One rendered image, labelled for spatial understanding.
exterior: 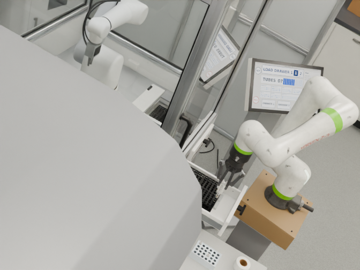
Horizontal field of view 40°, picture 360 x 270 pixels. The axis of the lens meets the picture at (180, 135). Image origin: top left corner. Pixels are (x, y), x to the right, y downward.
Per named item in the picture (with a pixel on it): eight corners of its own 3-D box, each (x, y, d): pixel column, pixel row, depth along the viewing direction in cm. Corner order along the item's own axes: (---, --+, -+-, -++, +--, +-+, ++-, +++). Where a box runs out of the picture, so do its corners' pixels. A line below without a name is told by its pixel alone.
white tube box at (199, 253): (219, 259, 228) (222, 254, 225) (211, 271, 221) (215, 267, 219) (196, 244, 230) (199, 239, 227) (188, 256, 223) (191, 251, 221)
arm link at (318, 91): (266, 148, 262) (323, 69, 231) (286, 171, 255) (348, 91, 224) (250, 152, 253) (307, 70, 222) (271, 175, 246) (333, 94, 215)
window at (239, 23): (214, 112, 271) (293, -56, 212) (140, 206, 205) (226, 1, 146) (212, 111, 271) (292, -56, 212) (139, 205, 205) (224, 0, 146)
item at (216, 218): (236, 198, 250) (241, 190, 246) (219, 231, 230) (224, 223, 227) (169, 158, 256) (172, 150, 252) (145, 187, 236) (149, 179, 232)
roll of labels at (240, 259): (235, 274, 224) (238, 269, 222) (231, 261, 229) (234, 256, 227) (248, 274, 227) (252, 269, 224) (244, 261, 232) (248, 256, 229)
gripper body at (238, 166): (227, 156, 215) (219, 170, 221) (244, 165, 214) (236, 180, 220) (232, 147, 221) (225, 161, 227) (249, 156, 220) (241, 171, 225)
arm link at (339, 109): (338, 106, 230) (347, 89, 220) (358, 125, 224) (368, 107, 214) (310, 122, 223) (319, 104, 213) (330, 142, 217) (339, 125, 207)
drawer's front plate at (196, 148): (207, 138, 281) (214, 124, 274) (187, 166, 258) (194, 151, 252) (204, 136, 281) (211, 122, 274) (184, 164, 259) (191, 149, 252)
